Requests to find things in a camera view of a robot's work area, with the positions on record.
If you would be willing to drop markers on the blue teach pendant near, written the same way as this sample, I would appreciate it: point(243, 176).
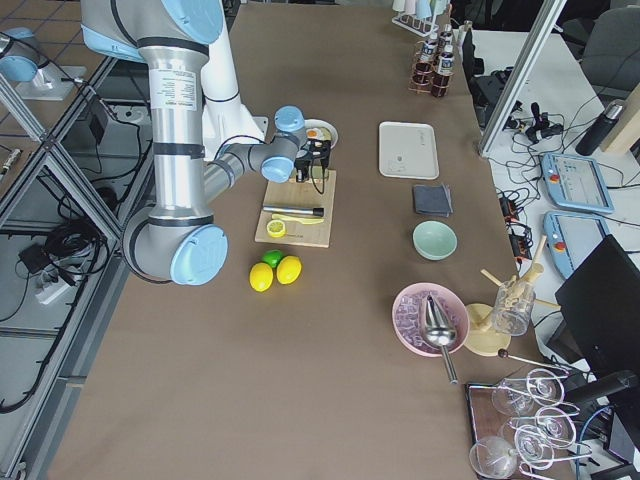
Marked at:
point(571, 237)

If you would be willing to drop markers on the metal ice scoop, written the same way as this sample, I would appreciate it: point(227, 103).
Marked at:
point(439, 333)

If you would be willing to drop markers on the yellow lemon front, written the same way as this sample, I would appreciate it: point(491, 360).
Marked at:
point(261, 277)

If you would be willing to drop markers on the pink bowl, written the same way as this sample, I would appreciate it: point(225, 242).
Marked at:
point(407, 332)

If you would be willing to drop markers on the wooden mug tree stand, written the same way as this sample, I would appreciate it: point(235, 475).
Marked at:
point(483, 339)

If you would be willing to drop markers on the fried egg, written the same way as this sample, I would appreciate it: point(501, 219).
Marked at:
point(314, 133)

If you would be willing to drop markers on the green lime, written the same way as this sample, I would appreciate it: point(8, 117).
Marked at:
point(272, 257)

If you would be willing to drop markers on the yellow lemon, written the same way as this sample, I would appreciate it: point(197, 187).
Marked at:
point(288, 269)
point(261, 277)

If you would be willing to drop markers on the grey folded cloth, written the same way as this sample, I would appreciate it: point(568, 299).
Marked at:
point(432, 200)

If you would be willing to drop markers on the white round plate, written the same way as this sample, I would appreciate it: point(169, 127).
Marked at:
point(321, 123)

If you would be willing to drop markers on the tea bottle two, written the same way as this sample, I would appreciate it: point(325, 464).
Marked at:
point(443, 72)

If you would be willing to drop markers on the cream rabbit tray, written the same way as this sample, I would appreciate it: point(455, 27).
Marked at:
point(407, 150)

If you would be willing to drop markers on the metal cylinder muddler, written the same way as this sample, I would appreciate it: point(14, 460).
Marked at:
point(305, 211)

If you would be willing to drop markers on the aluminium frame post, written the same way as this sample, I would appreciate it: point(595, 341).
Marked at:
point(533, 45)

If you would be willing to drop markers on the copper wire bottle rack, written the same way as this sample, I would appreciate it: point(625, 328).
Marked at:
point(432, 74)

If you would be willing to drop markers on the glass jar on stand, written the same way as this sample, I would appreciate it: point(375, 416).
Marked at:
point(511, 313)

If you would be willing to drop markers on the black water bottle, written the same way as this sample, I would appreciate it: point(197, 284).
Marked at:
point(597, 132)

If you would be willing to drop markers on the clear ice cubes pile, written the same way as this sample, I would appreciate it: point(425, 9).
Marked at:
point(407, 320)

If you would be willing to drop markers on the wine glass rack tray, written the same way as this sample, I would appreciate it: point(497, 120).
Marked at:
point(522, 425)

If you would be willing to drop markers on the wooden cutting board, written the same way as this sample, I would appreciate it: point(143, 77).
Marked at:
point(303, 195)

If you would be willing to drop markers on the yellow plastic knife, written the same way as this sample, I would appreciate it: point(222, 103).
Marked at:
point(297, 219)

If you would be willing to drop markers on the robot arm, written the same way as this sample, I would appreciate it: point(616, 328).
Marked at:
point(176, 239)
point(22, 59)

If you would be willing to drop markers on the green bowl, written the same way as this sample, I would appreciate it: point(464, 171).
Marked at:
point(434, 240)

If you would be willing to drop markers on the pink cup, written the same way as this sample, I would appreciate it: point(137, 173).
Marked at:
point(409, 7)

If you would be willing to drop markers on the blue teach pendant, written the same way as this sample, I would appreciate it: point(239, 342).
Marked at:
point(576, 182)
point(571, 237)

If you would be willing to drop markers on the black monitor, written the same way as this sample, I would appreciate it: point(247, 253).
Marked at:
point(600, 305)

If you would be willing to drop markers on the yellow lemon back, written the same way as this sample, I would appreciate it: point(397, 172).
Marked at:
point(288, 269)

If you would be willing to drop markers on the half lemon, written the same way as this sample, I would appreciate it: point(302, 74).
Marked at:
point(276, 228)

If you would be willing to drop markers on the tea bottle one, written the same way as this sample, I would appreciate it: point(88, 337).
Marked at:
point(423, 67)

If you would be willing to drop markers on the bread slice with egg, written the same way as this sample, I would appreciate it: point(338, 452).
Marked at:
point(326, 135)

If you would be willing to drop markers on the tea bottle three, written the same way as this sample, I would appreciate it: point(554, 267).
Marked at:
point(445, 37)

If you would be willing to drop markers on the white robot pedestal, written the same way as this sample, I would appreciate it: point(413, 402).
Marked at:
point(224, 114)

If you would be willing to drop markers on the white wire cup rack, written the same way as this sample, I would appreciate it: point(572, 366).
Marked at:
point(420, 27)

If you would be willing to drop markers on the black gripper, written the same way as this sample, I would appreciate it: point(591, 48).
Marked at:
point(302, 166)

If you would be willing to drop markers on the blue teach pendant far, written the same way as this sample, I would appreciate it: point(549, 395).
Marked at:
point(576, 182)

